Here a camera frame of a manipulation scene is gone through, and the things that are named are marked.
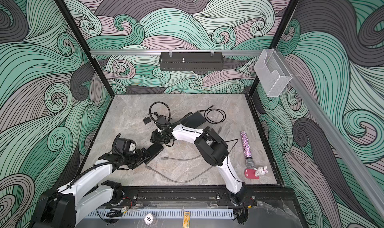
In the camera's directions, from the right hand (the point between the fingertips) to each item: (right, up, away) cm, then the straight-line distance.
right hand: (152, 141), depth 90 cm
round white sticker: (+5, -27, -27) cm, 38 cm away
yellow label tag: (+21, -30, -23) cm, 44 cm away
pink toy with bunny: (+58, -15, -11) cm, 61 cm away
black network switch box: (+1, -5, 0) cm, 5 cm away
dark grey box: (+26, +11, +16) cm, 33 cm away
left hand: (-1, -7, -5) cm, 9 cm away
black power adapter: (-7, +12, +13) cm, 19 cm away
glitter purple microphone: (+57, -10, -8) cm, 58 cm away
